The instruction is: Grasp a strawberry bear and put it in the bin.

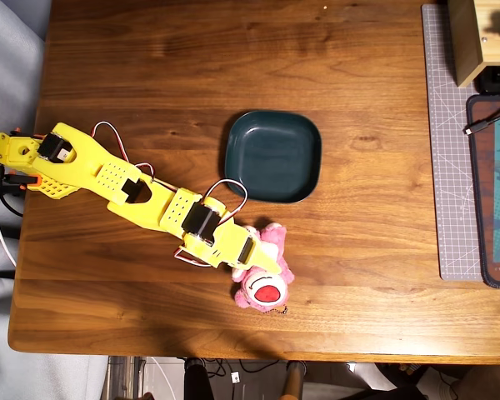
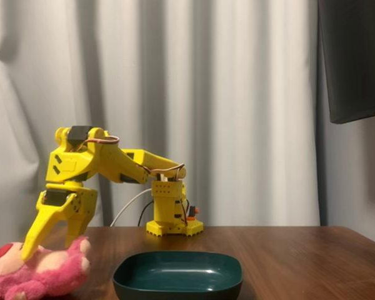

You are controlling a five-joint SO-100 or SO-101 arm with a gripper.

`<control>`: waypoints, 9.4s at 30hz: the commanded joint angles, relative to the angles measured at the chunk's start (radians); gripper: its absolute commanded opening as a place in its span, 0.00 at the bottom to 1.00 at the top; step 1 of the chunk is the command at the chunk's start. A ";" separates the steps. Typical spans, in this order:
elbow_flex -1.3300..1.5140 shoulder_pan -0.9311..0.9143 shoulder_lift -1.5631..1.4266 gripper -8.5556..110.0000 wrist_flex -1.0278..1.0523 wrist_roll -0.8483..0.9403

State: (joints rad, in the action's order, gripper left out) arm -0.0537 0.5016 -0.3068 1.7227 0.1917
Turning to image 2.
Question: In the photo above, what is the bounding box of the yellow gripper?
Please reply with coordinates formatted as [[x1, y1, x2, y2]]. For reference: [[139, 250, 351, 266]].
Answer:
[[21, 181, 98, 262]]

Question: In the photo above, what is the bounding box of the black monitor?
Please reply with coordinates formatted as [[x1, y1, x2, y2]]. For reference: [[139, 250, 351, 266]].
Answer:
[[317, 0, 375, 125]]

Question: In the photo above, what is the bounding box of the white power cable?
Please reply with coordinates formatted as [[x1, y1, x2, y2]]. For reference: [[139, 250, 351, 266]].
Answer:
[[109, 187, 154, 228]]

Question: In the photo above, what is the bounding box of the pink strawberry bear plush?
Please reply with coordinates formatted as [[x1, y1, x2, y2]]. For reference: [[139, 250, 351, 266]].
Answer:
[[0, 236, 93, 300]]

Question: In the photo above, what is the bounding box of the orange black table clamp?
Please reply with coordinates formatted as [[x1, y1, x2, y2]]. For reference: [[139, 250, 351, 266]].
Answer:
[[187, 204, 201, 221]]

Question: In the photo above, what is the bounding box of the dark green plastic bin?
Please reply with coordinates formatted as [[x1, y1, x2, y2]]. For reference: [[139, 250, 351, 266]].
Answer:
[[112, 250, 244, 300]]

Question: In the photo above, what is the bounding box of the light grey curtain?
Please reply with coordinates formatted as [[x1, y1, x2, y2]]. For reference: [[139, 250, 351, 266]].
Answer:
[[0, 0, 329, 260]]

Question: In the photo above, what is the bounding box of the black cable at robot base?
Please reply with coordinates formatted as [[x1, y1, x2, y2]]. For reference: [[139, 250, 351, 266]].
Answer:
[[137, 199, 154, 228]]

